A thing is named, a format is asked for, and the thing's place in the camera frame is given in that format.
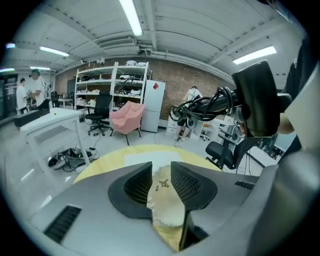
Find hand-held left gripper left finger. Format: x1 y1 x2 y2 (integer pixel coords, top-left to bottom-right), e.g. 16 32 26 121
29 161 176 256

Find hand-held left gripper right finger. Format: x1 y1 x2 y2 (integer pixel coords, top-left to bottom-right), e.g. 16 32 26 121
170 161 261 256

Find ceiling air conditioner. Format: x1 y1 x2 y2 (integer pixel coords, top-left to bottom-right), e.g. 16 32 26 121
98 36 136 50

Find white refrigerator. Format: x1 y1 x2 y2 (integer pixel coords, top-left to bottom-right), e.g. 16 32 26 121
140 79 167 133

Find white drawer cabinet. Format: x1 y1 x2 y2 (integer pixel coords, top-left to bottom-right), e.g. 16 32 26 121
166 117 180 137

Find black office chair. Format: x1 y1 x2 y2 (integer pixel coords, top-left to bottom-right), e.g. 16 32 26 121
84 90 114 137
205 124 266 171

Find white metal storage rack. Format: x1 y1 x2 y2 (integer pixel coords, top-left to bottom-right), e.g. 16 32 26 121
74 61 152 113

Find pink armchair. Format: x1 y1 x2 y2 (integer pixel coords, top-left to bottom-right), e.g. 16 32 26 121
109 100 146 146

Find round wooden table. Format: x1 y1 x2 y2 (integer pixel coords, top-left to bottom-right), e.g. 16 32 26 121
72 144 223 252

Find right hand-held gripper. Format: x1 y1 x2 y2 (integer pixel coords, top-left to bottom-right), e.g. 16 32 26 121
276 93 293 116

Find white fabric drawstring bag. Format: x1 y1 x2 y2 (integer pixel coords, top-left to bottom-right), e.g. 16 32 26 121
124 151 187 227

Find white device with cables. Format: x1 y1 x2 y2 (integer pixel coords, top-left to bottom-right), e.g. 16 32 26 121
47 147 100 171

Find white rectangular table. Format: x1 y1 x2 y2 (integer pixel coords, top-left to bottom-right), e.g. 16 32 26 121
19 107 91 176

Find dark long flat box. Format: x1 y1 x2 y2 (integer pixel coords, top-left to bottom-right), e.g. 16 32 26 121
13 108 51 128

